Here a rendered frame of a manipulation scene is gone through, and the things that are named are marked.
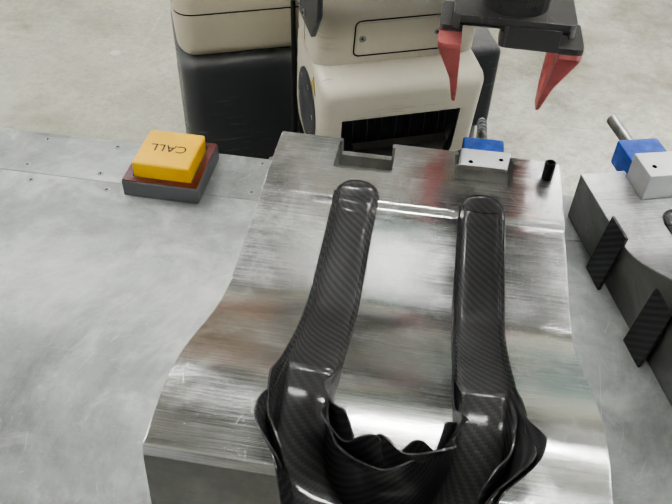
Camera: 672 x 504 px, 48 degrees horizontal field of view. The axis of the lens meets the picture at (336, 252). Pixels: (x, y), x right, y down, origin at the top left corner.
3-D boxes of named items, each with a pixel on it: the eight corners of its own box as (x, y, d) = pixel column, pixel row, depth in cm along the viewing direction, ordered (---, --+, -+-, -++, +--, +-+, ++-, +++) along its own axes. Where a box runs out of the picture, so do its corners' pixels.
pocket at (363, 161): (339, 168, 74) (340, 137, 71) (393, 175, 73) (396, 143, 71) (332, 197, 71) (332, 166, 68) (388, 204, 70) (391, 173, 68)
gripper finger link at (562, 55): (562, 129, 69) (589, 34, 62) (483, 120, 69) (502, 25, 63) (558, 90, 74) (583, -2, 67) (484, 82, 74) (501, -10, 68)
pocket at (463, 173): (450, 181, 73) (455, 150, 70) (505, 188, 72) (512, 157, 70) (447, 212, 70) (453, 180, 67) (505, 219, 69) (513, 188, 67)
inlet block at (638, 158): (583, 141, 83) (596, 98, 79) (626, 138, 83) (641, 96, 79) (633, 220, 73) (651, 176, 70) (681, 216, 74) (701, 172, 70)
